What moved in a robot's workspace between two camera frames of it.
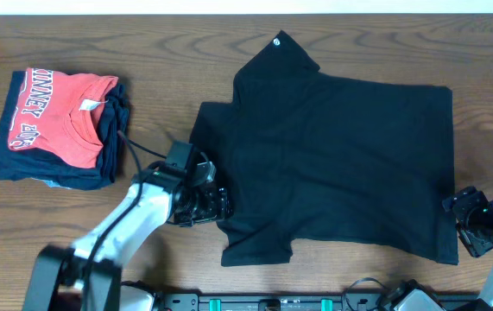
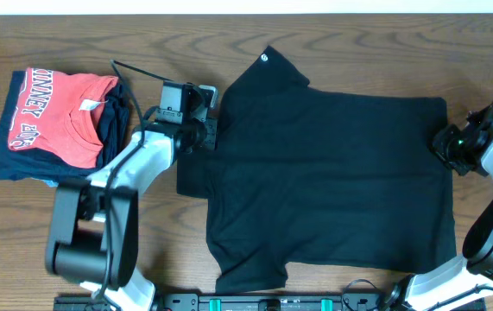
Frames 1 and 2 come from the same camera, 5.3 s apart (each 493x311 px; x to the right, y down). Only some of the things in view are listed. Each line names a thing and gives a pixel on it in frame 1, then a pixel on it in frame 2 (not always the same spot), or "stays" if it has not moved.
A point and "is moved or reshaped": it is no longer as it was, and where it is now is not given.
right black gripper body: [459, 207] → [440, 143]
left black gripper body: [222, 204] → [211, 134]
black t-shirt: [345, 162] is moved or reshaped
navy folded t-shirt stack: [51, 168] stays
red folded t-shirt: [59, 113] stays
